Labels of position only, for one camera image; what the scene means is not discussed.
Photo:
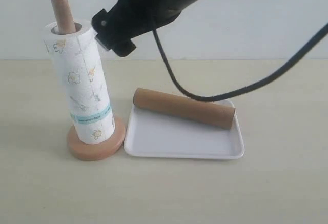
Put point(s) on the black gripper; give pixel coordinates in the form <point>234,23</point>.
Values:
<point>131,18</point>

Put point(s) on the white printed paper towel roll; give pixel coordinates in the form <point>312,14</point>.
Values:
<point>79,69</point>

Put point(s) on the brown cardboard tube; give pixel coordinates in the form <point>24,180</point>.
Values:
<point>183,107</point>

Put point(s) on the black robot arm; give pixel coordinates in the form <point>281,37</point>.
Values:
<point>128,19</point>

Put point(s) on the wooden paper towel holder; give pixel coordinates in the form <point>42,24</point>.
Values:
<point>79,149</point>

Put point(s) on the white rectangular plastic tray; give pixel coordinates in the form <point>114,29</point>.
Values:
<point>151,134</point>

